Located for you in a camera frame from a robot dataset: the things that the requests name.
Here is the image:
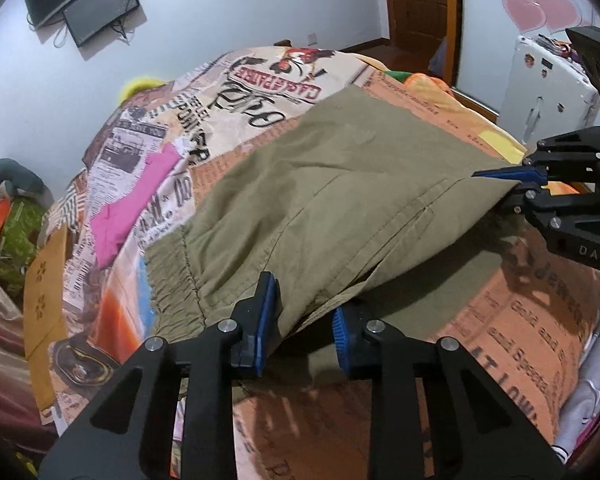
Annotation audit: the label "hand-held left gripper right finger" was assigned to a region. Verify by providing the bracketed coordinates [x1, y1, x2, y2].
[331, 305, 569, 480]

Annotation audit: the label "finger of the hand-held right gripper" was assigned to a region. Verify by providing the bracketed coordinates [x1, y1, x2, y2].
[494, 184, 600, 277]
[471, 126, 600, 187]

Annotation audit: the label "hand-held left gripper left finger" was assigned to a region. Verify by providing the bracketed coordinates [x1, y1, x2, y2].
[39, 271, 282, 480]

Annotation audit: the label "olive green pants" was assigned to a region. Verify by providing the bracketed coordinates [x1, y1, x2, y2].
[144, 86, 548, 396]

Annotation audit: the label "white suitcase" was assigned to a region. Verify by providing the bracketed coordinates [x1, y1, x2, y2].
[500, 35, 600, 147]

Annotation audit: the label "newspaper print blanket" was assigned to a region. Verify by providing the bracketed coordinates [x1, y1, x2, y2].
[22, 45, 600, 480]

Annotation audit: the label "grey white cloth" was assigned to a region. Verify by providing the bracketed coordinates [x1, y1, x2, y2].
[550, 280, 600, 467]

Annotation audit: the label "wooden door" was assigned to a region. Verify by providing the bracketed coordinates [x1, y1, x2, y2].
[382, 0, 464, 54]

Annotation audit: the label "brown paper envelope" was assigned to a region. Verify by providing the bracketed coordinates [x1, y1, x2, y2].
[23, 230, 74, 411]

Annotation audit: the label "green patterned bag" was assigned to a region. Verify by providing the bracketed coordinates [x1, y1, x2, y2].
[0, 200, 49, 297]

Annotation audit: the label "yellow plush toy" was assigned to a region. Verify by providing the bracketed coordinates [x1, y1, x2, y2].
[119, 76, 167, 104]

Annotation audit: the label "striped pink cloth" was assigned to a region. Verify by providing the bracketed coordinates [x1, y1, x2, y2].
[0, 280, 62, 457]

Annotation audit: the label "grey plush toy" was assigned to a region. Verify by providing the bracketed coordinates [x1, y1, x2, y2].
[0, 158, 54, 207]

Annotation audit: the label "flat black monitor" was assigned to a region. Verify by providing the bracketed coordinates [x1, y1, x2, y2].
[62, 0, 141, 49]

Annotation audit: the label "pink heart wall sticker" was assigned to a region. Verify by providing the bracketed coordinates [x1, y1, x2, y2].
[501, 0, 582, 34]

